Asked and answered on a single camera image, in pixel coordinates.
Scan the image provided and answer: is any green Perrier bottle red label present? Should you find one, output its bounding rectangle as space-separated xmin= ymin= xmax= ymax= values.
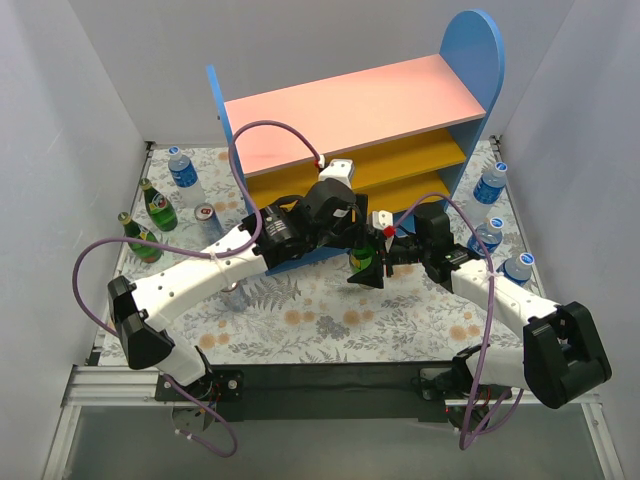
xmin=139 ymin=178 xmax=178 ymax=232

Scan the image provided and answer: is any green Perrier bottle yellow label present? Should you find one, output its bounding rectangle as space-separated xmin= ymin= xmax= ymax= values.
xmin=117 ymin=211 xmax=164 ymax=264

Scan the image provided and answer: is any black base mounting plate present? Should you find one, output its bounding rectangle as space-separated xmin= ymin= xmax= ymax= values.
xmin=185 ymin=361 xmax=473 ymax=423

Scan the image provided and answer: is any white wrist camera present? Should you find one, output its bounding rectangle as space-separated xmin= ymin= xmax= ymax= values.
xmin=318 ymin=159 xmax=355 ymax=188
xmin=369 ymin=210 xmax=396 ymax=238

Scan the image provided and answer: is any water bottle right front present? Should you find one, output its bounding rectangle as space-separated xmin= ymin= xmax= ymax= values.
xmin=498 ymin=252 xmax=535 ymax=286

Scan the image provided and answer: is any water bottle far left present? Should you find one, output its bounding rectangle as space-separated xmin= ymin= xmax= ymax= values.
xmin=168 ymin=146 xmax=206 ymax=208

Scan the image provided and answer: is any blue wooden shelf unit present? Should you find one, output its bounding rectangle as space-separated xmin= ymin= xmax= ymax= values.
xmin=205 ymin=8 xmax=507 ymax=278

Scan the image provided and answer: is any water bottle right rear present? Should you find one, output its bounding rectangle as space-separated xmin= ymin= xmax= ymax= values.
xmin=464 ymin=162 xmax=508 ymax=227

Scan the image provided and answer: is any aluminium frame rail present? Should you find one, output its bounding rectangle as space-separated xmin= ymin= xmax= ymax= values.
xmin=39 ymin=364 xmax=166 ymax=480

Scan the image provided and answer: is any red bull can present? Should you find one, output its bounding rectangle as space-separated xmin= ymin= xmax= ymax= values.
xmin=194 ymin=203 xmax=224 ymax=245

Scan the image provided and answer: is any water bottle right middle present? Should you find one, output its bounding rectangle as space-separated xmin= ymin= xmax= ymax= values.
xmin=467 ymin=217 xmax=504 ymax=257

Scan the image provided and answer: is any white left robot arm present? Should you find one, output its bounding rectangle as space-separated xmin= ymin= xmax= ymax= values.
xmin=107 ymin=179 xmax=367 ymax=400

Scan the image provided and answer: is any water bottle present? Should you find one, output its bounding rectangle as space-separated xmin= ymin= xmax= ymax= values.
xmin=498 ymin=252 xmax=535 ymax=286
xmin=168 ymin=146 xmax=206 ymax=208
xmin=467 ymin=217 xmax=504 ymax=257
xmin=464 ymin=162 xmax=508 ymax=227

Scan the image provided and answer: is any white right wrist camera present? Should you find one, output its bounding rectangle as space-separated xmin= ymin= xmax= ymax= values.
xmin=369 ymin=210 xmax=396 ymax=238

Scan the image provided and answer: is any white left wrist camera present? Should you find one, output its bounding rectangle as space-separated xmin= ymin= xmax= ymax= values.
xmin=318 ymin=159 xmax=355 ymax=188

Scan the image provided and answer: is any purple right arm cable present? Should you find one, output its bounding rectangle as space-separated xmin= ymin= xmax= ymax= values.
xmin=394 ymin=193 xmax=524 ymax=451

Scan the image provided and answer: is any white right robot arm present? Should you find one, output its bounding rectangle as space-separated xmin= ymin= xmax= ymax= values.
xmin=349 ymin=203 xmax=612 ymax=409

